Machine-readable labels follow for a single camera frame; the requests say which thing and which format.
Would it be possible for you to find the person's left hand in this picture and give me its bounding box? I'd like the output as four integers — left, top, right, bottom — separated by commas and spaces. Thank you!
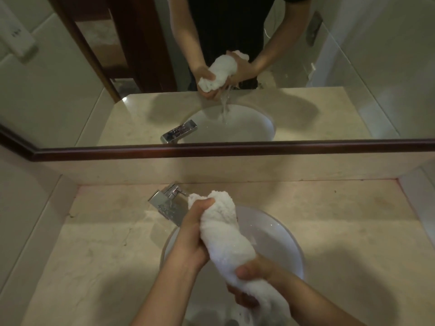
165, 197, 217, 273

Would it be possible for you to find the person's right hand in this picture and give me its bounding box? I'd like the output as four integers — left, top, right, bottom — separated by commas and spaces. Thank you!
226, 254, 295, 309

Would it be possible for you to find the white ceramic sink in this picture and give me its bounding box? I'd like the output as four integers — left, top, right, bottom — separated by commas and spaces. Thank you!
160, 205, 305, 326

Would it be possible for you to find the white towel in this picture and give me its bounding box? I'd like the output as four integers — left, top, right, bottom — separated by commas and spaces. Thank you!
187, 190, 294, 326

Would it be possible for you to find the person's left forearm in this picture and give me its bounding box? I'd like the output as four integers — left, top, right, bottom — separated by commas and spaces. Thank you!
129, 258, 204, 326

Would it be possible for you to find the person's right forearm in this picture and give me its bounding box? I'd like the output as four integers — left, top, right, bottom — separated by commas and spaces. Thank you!
271, 268, 367, 326

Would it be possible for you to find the chrome faucet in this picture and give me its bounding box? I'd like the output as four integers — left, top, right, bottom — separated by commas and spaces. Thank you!
148, 182, 192, 228

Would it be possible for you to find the mirror with dark wooden frame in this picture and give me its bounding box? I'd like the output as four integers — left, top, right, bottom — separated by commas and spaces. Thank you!
0, 0, 435, 163

